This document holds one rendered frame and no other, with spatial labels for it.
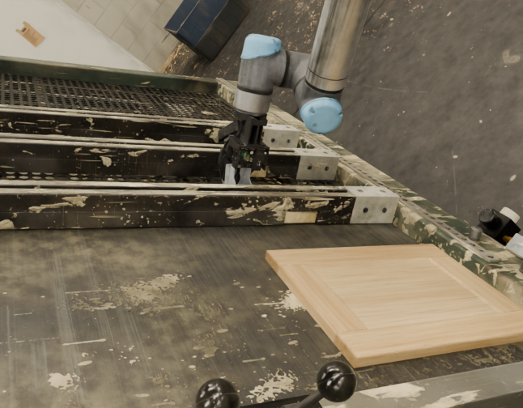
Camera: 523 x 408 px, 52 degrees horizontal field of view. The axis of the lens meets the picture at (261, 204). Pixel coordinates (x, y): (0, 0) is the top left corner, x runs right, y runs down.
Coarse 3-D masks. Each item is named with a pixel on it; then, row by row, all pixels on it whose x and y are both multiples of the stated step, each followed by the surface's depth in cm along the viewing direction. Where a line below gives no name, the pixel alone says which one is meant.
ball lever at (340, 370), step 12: (336, 360) 51; (324, 372) 50; (336, 372) 49; (348, 372) 50; (324, 384) 49; (336, 384) 49; (348, 384) 49; (312, 396) 54; (324, 396) 50; (336, 396) 49; (348, 396) 49
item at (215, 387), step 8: (208, 384) 45; (216, 384) 45; (224, 384) 45; (200, 392) 45; (208, 392) 44; (216, 392) 44; (224, 392) 44; (232, 392) 45; (200, 400) 44; (208, 400) 44; (216, 400) 44; (224, 400) 44; (232, 400) 44
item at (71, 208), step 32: (0, 192) 90; (32, 192) 93; (64, 192) 95; (96, 192) 98; (128, 192) 100; (160, 192) 103; (192, 192) 106; (224, 192) 109; (256, 192) 112; (288, 192) 116; (320, 192) 122; (352, 192) 124; (384, 192) 128; (0, 224) 92; (32, 224) 95; (64, 224) 97; (96, 224) 99; (128, 224) 102; (160, 224) 105; (192, 224) 108; (224, 224) 111; (256, 224) 114
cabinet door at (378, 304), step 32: (288, 256) 100; (320, 256) 102; (352, 256) 105; (384, 256) 108; (416, 256) 110; (448, 256) 113; (320, 288) 91; (352, 288) 94; (384, 288) 96; (416, 288) 98; (448, 288) 100; (480, 288) 102; (320, 320) 84; (352, 320) 84; (384, 320) 86; (416, 320) 88; (448, 320) 89; (480, 320) 91; (512, 320) 93; (352, 352) 76; (384, 352) 77; (416, 352) 80; (448, 352) 83
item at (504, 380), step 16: (496, 368) 75; (512, 368) 76; (400, 384) 68; (416, 384) 69; (432, 384) 69; (448, 384) 70; (464, 384) 70; (480, 384) 71; (496, 384) 72; (512, 384) 72; (352, 400) 64; (368, 400) 64; (384, 400) 65; (400, 400) 65; (416, 400) 66; (432, 400) 66; (448, 400) 67; (464, 400) 67; (480, 400) 68; (496, 400) 70; (512, 400) 71
